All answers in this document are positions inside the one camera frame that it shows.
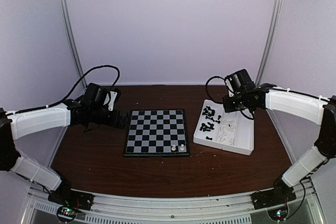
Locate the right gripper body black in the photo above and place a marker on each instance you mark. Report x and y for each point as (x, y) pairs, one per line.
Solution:
(239, 104)

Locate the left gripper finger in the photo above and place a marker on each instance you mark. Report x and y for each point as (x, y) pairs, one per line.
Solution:
(123, 115)
(123, 123)

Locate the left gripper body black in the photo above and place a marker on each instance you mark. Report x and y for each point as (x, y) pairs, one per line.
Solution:
(97, 116)

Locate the black white chessboard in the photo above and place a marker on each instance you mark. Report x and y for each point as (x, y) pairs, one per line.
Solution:
(151, 133)

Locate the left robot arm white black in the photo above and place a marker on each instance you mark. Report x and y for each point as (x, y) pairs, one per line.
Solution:
(15, 125)

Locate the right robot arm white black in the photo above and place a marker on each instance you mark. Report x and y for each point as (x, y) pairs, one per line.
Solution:
(318, 110)

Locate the white chess pieces pile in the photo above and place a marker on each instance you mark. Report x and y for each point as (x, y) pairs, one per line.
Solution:
(226, 134)

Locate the black chess pieces upper cluster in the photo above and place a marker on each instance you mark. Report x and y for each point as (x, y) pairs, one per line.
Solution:
(210, 113)

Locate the black chess pieces cluster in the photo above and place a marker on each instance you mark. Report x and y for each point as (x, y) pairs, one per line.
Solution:
(210, 113)
(207, 127)

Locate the black chess pieces lower cluster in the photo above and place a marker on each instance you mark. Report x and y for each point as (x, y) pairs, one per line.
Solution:
(207, 127)

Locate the left controller board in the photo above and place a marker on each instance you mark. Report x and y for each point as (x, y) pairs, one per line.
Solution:
(66, 214)

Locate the controller board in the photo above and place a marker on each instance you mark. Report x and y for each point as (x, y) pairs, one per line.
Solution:
(278, 214)
(66, 214)

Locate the right controller board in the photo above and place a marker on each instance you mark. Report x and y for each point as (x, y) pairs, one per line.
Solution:
(278, 214)

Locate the white plastic tray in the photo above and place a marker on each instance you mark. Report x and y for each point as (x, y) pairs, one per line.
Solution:
(244, 135)

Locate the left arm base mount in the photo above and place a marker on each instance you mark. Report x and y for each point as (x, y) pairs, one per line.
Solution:
(66, 196)

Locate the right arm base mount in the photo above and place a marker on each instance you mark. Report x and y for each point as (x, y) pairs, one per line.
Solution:
(273, 195)

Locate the aluminium front rail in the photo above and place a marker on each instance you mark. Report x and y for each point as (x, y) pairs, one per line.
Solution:
(236, 208)

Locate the right aluminium frame post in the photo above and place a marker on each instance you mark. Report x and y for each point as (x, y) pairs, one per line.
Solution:
(276, 10)

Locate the aluminium frame post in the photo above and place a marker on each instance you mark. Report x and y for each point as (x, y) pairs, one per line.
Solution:
(276, 10)
(71, 38)

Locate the left aluminium frame post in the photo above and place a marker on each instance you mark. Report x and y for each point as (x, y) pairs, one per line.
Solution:
(71, 38)

